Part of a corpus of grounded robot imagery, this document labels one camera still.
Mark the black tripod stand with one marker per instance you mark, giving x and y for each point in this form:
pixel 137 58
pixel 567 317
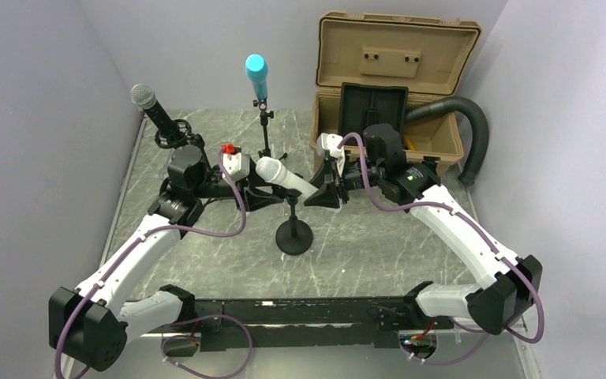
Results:
pixel 266 115
pixel 179 133

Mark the black microphone silver grille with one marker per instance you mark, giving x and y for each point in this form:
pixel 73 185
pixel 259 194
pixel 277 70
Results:
pixel 144 97

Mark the black round base mic stand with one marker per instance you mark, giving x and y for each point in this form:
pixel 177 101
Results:
pixel 293 237

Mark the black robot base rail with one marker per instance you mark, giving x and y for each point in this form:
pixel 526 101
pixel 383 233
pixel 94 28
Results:
pixel 307 322

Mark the black tripod stand left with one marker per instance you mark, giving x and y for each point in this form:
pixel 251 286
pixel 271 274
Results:
pixel 179 133

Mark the yellow handled screwdriver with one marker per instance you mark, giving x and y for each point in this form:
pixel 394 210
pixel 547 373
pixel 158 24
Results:
pixel 409 144

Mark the black tripod stand centre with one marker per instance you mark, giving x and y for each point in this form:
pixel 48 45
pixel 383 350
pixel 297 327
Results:
pixel 266 115

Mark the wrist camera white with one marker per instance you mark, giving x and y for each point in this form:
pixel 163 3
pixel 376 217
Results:
pixel 329 144
pixel 235 164

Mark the white microphone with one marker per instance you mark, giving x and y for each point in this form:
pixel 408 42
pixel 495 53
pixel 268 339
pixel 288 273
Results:
pixel 297 183

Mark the black tool tray insert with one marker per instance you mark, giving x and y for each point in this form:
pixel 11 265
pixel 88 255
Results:
pixel 363 105

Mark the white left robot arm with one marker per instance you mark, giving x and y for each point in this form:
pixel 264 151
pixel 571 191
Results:
pixel 93 322

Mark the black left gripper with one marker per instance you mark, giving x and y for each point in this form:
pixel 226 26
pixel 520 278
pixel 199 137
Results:
pixel 250 189

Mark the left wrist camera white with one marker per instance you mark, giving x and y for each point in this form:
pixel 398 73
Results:
pixel 235 164

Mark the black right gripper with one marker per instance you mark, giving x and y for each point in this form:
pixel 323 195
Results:
pixel 326 181

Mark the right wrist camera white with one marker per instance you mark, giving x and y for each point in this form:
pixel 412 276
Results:
pixel 329 144

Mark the tan plastic toolbox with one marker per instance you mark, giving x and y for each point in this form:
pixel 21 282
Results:
pixel 425 54

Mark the cyan microphone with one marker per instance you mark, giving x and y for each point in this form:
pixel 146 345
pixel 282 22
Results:
pixel 256 70

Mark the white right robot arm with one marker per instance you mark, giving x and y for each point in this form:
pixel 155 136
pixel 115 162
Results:
pixel 504 295

